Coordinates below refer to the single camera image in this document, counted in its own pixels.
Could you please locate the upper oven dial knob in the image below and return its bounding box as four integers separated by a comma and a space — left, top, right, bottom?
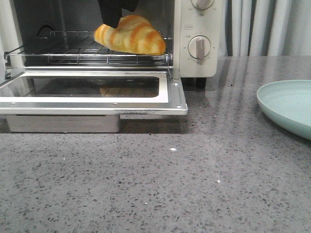
191, 0, 214, 15

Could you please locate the grey curtain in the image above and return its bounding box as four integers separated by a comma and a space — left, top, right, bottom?
219, 0, 311, 57

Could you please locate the light green round plate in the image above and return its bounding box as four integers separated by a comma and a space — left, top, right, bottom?
257, 80, 311, 140

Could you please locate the oven glass door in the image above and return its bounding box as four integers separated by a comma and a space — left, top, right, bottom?
0, 69, 188, 116

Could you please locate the lower oven dial knob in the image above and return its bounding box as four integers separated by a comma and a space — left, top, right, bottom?
188, 36, 211, 60

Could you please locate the oven door handle bar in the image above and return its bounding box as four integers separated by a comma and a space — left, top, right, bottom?
6, 115, 120, 133

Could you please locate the striped orange bread roll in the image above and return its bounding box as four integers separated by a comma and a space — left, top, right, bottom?
93, 15, 166, 55

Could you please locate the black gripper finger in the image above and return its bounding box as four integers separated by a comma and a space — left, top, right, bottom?
121, 0, 138, 12
98, 0, 121, 28

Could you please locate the oven dial knob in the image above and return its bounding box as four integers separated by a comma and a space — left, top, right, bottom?
191, 0, 214, 15
188, 36, 211, 60

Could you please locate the white toaster oven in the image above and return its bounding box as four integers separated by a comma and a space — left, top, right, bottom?
0, 0, 223, 88

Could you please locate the metal wire oven rack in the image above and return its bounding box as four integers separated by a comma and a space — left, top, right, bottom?
4, 31, 173, 67

